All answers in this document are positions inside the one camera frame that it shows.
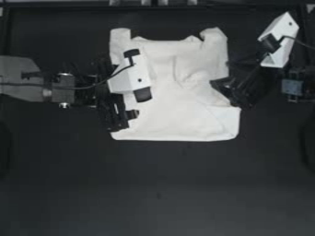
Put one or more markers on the white t-shirt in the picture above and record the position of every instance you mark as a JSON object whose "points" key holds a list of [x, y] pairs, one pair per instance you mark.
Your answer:
{"points": [[184, 107]]}

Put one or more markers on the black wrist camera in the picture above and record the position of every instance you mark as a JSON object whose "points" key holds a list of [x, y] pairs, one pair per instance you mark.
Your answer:
{"points": [[270, 42], [143, 95]]}

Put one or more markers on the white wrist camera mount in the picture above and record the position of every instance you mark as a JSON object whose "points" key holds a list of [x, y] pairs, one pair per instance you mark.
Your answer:
{"points": [[128, 76], [283, 56]]}

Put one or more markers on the black frame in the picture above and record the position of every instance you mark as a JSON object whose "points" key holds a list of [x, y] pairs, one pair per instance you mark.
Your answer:
{"points": [[246, 3]]}

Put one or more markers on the grey frame bracket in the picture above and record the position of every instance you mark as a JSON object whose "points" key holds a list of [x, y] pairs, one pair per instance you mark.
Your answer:
{"points": [[115, 2], [155, 2], [191, 2]]}

